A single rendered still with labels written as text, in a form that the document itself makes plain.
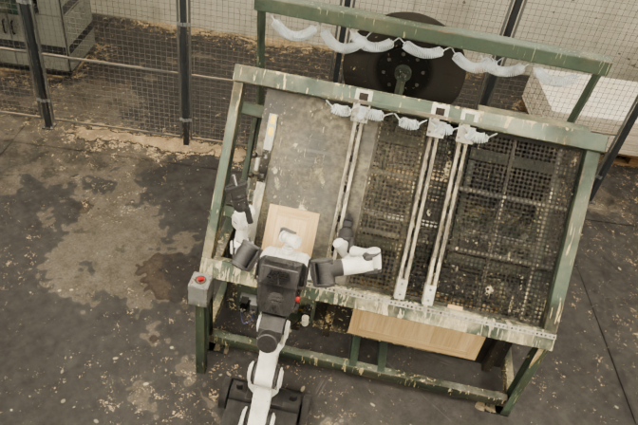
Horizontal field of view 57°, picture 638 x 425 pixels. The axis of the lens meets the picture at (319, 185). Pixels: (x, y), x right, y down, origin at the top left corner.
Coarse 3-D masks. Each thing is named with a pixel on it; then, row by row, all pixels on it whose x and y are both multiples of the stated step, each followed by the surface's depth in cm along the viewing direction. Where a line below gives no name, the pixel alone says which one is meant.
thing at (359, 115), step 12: (360, 108) 335; (360, 120) 347; (360, 132) 351; (348, 156) 353; (348, 168) 357; (348, 180) 354; (348, 192) 355; (336, 216) 357; (336, 228) 361; (336, 252) 358
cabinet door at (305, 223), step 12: (276, 216) 365; (288, 216) 364; (300, 216) 364; (312, 216) 363; (276, 228) 366; (288, 228) 365; (300, 228) 364; (312, 228) 364; (264, 240) 366; (276, 240) 366; (312, 240) 364
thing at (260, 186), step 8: (272, 136) 359; (264, 144) 359; (272, 144) 362; (256, 184) 362; (264, 184) 361; (256, 192) 362; (256, 200) 363; (256, 208) 363; (256, 216) 363; (256, 224) 364; (248, 232) 365
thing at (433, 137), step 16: (432, 112) 344; (448, 112) 343; (432, 128) 345; (432, 144) 350; (432, 160) 350; (416, 192) 355; (416, 208) 353; (416, 224) 355; (416, 240) 354; (400, 272) 357; (400, 288) 357
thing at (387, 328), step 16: (384, 288) 383; (480, 304) 380; (352, 320) 408; (368, 320) 405; (384, 320) 403; (400, 320) 400; (368, 336) 415; (384, 336) 412; (400, 336) 410; (416, 336) 407; (432, 336) 404; (448, 336) 401; (464, 336) 399; (480, 336) 396; (448, 352) 411; (464, 352) 408
